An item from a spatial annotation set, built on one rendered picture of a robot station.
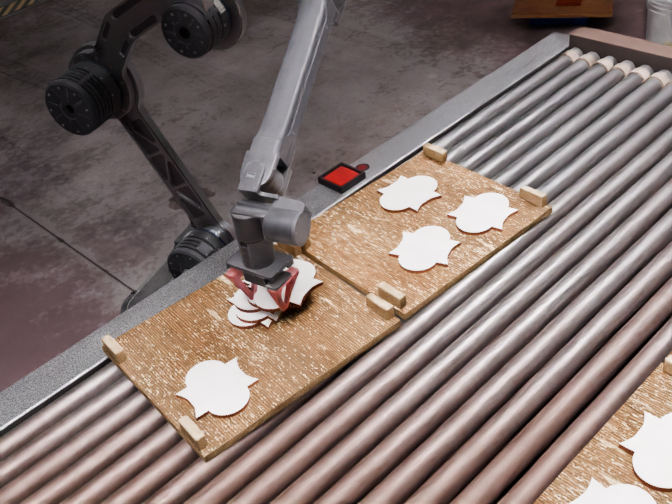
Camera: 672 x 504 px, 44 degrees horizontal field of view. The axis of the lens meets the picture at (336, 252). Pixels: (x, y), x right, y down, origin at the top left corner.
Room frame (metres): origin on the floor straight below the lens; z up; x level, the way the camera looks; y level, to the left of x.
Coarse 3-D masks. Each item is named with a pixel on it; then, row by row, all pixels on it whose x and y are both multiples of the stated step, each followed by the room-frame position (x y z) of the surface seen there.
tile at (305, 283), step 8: (296, 264) 1.22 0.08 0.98; (304, 264) 1.21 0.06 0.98; (304, 272) 1.19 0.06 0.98; (312, 272) 1.19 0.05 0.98; (296, 280) 1.17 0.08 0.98; (304, 280) 1.17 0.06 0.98; (312, 280) 1.17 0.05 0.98; (264, 288) 1.17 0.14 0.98; (296, 288) 1.15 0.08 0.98; (304, 288) 1.15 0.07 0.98; (312, 288) 1.15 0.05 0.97; (256, 296) 1.15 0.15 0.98; (264, 296) 1.14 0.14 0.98; (296, 296) 1.13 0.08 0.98; (304, 296) 1.13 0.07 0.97; (256, 304) 1.13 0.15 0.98; (264, 304) 1.12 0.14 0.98; (272, 304) 1.12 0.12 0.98; (296, 304) 1.11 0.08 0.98
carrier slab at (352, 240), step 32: (416, 160) 1.57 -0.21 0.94; (448, 192) 1.43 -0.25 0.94; (480, 192) 1.41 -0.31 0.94; (512, 192) 1.39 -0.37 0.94; (320, 224) 1.39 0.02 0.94; (352, 224) 1.37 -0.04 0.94; (384, 224) 1.35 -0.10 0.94; (416, 224) 1.34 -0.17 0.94; (448, 224) 1.32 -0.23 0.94; (512, 224) 1.28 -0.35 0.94; (320, 256) 1.29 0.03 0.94; (352, 256) 1.27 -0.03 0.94; (384, 256) 1.25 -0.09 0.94; (480, 256) 1.20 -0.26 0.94; (416, 288) 1.14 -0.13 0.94; (448, 288) 1.15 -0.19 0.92
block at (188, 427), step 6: (180, 420) 0.90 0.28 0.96; (186, 420) 0.90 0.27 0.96; (180, 426) 0.90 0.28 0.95; (186, 426) 0.89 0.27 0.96; (192, 426) 0.88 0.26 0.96; (186, 432) 0.88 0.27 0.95; (192, 432) 0.87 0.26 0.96; (198, 432) 0.87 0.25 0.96; (192, 438) 0.86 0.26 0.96; (198, 438) 0.86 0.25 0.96; (204, 438) 0.86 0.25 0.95; (198, 444) 0.86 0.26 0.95; (204, 444) 0.86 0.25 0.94
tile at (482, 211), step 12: (468, 204) 1.36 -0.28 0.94; (480, 204) 1.35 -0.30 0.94; (492, 204) 1.35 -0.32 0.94; (504, 204) 1.34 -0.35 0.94; (456, 216) 1.33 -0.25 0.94; (468, 216) 1.32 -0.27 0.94; (480, 216) 1.31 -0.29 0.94; (492, 216) 1.31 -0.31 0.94; (504, 216) 1.30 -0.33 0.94; (468, 228) 1.28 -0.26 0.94; (480, 228) 1.28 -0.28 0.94; (492, 228) 1.28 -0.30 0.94
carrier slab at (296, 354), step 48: (336, 288) 1.18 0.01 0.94; (144, 336) 1.14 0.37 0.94; (192, 336) 1.12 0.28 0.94; (240, 336) 1.10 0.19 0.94; (288, 336) 1.08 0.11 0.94; (336, 336) 1.06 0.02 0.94; (384, 336) 1.05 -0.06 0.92; (144, 384) 1.02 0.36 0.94; (288, 384) 0.96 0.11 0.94; (240, 432) 0.88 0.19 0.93
